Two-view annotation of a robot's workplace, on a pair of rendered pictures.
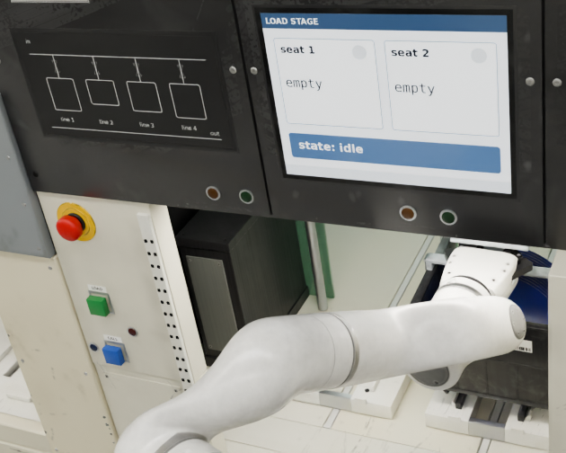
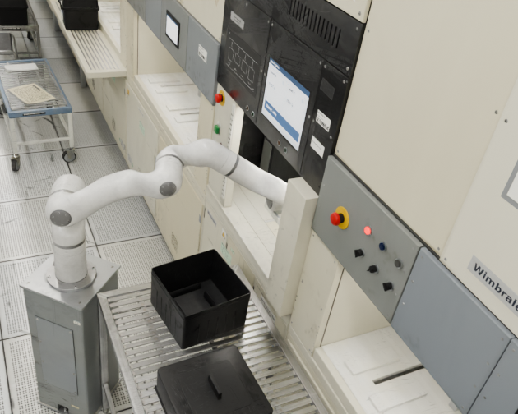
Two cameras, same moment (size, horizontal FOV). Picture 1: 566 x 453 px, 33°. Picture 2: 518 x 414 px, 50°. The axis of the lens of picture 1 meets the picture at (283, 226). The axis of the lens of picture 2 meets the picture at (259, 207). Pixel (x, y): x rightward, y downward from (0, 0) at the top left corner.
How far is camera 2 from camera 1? 1.17 m
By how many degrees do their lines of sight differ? 25
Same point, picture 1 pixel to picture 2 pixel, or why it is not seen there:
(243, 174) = (254, 106)
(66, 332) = (209, 134)
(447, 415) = not seen: hidden behind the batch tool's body
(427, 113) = (289, 112)
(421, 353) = (259, 187)
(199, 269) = (265, 145)
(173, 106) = (248, 74)
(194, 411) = (179, 149)
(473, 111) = (298, 118)
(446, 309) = (275, 181)
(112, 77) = (240, 56)
